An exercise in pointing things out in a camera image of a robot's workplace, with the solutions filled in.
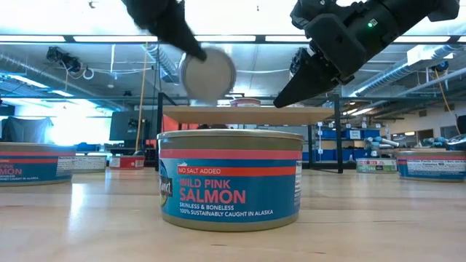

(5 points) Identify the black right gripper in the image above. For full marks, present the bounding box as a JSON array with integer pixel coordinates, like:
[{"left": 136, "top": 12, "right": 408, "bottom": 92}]
[{"left": 273, "top": 15, "right": 368, "bottom": 109}]

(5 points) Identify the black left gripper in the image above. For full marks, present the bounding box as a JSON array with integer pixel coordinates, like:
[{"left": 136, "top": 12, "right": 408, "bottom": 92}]
[{"left": 122, "top": 0, "right": 208, "bottom": 62}]

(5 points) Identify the blue Wild Planet salmon can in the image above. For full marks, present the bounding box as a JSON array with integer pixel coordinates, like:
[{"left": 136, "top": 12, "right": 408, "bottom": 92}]
[
  {"left": 395, "top": 149, "right": 466, "bottom": 183},
  {"left": 229, "top": 97, "right": 262, "bottom": 108},
  {"left": 156, "top": 128, "right": 305, "bottom": 233},
  {"left": 0, "top": 141, "right": 77, "bottom": 188}
]

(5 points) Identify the wooden shelf with black legs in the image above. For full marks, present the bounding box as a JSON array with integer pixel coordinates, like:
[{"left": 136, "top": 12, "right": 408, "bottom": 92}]
[{"left": 155, "top": 92, "right": 345, "bottom": 175}]

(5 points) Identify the red labelled seafood can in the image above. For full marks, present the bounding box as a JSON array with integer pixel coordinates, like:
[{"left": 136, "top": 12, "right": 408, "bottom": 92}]
[{"left": 108, "top": 154, "right": 146, "bottom": 170}]

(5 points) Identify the rack with blue bins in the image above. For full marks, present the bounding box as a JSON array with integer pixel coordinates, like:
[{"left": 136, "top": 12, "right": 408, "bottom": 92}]
[{"left": 304, "top": 122, "right": 383, "bottom": 164}]

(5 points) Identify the black monitor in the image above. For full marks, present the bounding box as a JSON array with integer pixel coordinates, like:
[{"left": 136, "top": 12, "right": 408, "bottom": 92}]
[{"left": 108, "top": 111, "right": 158, "bottom": 143}]

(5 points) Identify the white ceiling light fixture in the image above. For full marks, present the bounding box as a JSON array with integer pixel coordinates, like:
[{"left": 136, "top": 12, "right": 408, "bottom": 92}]
[{"left": 406, "top": 44, "right": 455, "bottom": 67}]

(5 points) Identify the black round object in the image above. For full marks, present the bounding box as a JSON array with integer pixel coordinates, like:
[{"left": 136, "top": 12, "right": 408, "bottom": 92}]
[{"left": 446, "top": 132, "right": 466, "bottom": 152}]

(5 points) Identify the grey draped cloth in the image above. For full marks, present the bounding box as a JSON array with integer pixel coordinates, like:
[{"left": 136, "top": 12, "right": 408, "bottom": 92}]
[{"left": 0, "top": 115, "right": 55, "bottom": 145}]

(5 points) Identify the narrow silver spiral duct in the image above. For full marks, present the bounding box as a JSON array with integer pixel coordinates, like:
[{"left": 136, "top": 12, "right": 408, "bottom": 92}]
[{"left": 143, "top": 43, "right": 181, "bottom": 84}]

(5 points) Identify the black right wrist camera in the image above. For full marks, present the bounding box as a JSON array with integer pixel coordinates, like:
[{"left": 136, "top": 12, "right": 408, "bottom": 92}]
[{"left": 290, "top": 0, "right": 352, "bottom": 31}]

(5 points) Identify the yellow hanging cord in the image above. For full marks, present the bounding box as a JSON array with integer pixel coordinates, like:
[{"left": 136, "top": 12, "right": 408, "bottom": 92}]
[
  {"left": 134, "top": 43, "right": 149, "bottom": 152},
  {"left": 433, "top": 68, "right": 462, "bottom": 136}
]

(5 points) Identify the large silver ceiling duct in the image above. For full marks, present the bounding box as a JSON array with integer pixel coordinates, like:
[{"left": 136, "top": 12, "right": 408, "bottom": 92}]
[{"left": 348, "top": 43, "right": 466, "bottom": 99}]

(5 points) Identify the black aluminium rig frame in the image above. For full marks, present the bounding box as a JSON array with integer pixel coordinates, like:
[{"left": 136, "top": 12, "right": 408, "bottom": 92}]
[{"left": 0, "top": 34, "right": 466, "bottom": 174}]

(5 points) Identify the black ceiling device with cables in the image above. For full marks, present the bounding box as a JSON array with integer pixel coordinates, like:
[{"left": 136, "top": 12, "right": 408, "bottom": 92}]
[{"left": 45, "top": 46, "right": 83, "bottom": 74}]

